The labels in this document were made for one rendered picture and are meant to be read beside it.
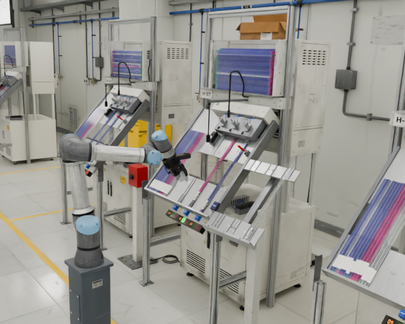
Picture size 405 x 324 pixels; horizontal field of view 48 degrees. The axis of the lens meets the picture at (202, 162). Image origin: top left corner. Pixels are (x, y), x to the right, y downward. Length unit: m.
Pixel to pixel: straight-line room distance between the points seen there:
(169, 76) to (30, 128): 3.38
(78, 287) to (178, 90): 2.17
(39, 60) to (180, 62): 3.25
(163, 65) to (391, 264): 2.61
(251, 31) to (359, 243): 1.82
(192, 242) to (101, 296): 1.01
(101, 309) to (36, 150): 4.74
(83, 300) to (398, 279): 1.47
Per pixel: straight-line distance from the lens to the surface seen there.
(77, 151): 2.24
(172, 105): 4.03
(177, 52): 4.04
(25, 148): 6.97
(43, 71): 6.94
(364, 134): 4.16
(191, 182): 2.83
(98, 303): 2.49
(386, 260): 2.03
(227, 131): 2.83
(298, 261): 3.30
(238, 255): 2.93
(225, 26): 5.32
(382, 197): 2.19
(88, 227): 2.33
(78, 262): 2.41
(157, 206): 4.15
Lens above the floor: 1.60
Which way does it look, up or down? 13 degrees down
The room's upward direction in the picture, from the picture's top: 2 degrees clockwise
